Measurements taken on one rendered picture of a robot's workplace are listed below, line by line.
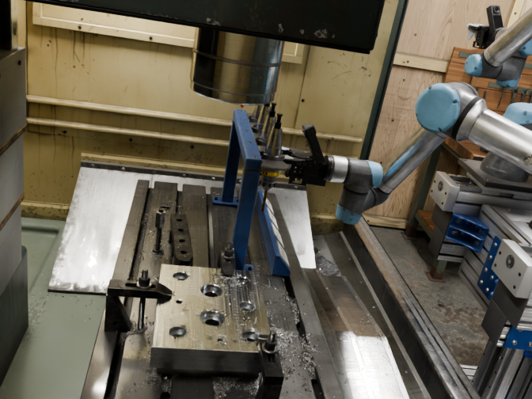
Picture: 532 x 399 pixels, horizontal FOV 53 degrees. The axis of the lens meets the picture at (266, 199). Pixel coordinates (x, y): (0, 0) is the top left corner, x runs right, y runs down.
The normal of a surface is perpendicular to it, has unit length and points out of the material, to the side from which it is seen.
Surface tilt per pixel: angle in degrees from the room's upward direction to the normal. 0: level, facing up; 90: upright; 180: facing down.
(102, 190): 24
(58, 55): 90
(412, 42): 90
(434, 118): 88
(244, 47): 90
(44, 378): 0
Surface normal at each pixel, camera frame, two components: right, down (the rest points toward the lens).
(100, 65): 0.07, 0.43
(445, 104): -0.72, 0.14
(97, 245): 0.19, -0.66
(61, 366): 0.16, -0.91
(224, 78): -0.14, 0.37
